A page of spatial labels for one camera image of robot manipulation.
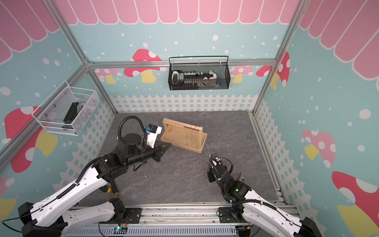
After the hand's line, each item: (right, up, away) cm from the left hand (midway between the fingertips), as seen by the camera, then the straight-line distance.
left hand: (170, 148), depth 67 cm
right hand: (+20, -12, +15) cm, 27 cm away
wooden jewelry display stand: (+7, +3, +25) cm, 26 cm away
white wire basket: (-52, +18, +6) cm, 55 cm away
